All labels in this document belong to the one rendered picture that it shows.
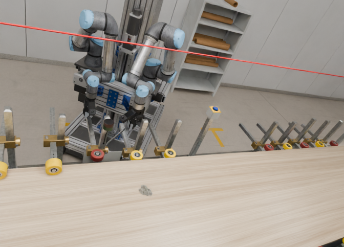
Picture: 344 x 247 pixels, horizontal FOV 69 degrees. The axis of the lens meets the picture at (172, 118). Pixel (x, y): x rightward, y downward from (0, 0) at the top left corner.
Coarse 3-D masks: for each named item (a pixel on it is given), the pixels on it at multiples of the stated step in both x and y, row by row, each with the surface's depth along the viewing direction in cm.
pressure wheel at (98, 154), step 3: (93, 150) 155; (96, 150) 156; (99, 150) 157; (93, 153) 153; (96, 153) 154; (99, 153) 155; (102, 153) 155; (93, 156) 151; (96, 156) 152; (99, 156) 153; (102, 156) 154; (93, 159) 152; (96, 159) 152; (99, 159) 152; (102, 159) 155
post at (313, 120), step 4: (312, 120) 242; (316, 120) 241; (308, 124) 245; (312, 124) 244; (304, 128) 249; (308, 128) 246; (300, 132) 252; (304, 132) 249; (300, 136) 252; (296, 140) 256; (292, 148) 263
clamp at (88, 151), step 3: (87, 147) 160; (93, 147) 162; (96, 147) 163; (105, 147) 165; (87, 150) 159; (90, 150) 159; (102, 150) 163; (105, 150) 164; (108, 150) 165; (87, 153) 159; (90, 153) 160; (105, 153) 165
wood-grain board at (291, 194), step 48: (0, 192) 118; (48, 192) 125; (96, 192) 134; (192, 192) 154; (240, 192) 167; (288, 192) 182; (336, 192) 201; (0, 240) 103; (48, 240) 108; (96, 240) 115; (144, 240) 122; (192, 240) 129; (240, 240) 138; (288, 240) 149; (336, 240) 164
